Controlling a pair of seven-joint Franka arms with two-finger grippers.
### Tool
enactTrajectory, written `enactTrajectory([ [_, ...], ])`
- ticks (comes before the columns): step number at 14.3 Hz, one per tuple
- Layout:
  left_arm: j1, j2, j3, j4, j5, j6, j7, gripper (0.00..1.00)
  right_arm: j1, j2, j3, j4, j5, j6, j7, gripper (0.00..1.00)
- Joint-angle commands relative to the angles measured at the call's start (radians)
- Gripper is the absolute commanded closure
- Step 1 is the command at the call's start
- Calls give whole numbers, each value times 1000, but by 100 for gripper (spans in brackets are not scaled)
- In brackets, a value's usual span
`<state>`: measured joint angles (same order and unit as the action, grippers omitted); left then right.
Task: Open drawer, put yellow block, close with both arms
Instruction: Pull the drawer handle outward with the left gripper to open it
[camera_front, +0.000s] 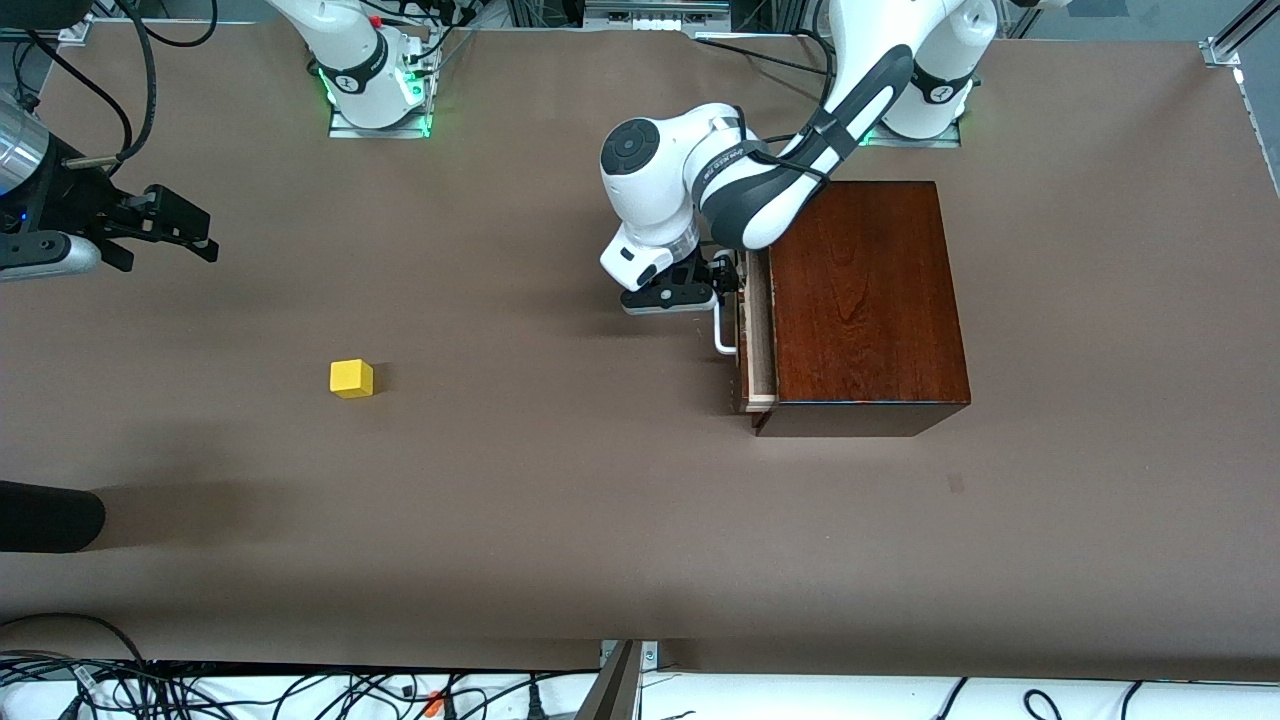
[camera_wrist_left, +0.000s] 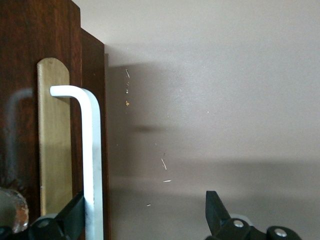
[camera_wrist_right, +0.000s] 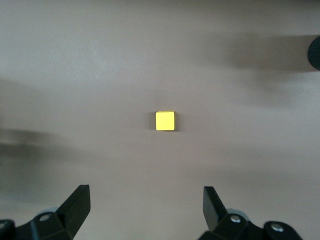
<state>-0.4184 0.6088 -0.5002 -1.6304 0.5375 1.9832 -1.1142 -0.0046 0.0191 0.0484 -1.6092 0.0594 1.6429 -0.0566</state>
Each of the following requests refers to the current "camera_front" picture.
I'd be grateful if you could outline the dark wooden cabinet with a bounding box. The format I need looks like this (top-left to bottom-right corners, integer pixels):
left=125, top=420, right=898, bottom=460
left=750, top=181, right=973, bottom=438

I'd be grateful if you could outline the black cable tangle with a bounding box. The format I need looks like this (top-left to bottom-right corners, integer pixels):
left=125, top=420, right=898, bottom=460
left=0, top=652, right=601, bottom=720

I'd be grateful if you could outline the black base cable bundle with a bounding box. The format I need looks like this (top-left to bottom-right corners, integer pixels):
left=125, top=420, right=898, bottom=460
left=385, top=0, right=483, bottom=71

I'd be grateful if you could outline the aluminium frame profile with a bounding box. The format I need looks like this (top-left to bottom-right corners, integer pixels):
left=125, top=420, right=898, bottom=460
left=0, top=20, right=93, bottom=43
left=1200, top=0, right=1280, bottom=69

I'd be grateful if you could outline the black looped floor cable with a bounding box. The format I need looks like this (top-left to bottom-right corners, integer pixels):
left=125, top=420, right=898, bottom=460
left=0, top=612, right=151, bottom=666

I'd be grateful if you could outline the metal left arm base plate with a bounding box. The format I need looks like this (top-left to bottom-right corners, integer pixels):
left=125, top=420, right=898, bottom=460
left=868, top=60, right=966, bottom=149

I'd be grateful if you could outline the grey metal bracket beam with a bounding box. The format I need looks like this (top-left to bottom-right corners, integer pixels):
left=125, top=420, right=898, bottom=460
left=575, top=640, right=661, bottom=720

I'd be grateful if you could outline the wooden drawer with white handle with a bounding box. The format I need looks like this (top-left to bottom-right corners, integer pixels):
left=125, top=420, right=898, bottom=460
left=714, top=248, right=780, bottom=414

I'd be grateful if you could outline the long black table cable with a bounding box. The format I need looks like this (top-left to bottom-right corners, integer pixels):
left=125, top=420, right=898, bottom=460
left=695, top=35, right=836, bottom=81

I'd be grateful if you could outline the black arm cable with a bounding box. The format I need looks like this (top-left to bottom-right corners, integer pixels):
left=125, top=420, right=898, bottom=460
left=10, top=0, right=221, bottom=171
left=755, top=120, right=841, bottom=186

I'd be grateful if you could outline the white power strip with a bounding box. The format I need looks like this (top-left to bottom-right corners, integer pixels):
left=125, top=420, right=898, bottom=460
left=585, top=0, right=733, bottom=33

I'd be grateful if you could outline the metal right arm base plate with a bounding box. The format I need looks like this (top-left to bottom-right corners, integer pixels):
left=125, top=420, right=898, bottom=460
left=328, top=50, right=437, bottom=139

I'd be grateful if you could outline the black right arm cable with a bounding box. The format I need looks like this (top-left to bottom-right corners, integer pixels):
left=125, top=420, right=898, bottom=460
left=10, top=0, right=221, bottom=171

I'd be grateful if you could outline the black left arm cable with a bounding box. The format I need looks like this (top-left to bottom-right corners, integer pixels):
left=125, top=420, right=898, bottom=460
left=755, top=120, right=841, bottom=186

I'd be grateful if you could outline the black cylinder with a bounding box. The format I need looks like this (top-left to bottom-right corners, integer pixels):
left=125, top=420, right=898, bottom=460
left=0, top=480, right=107, bottom=554

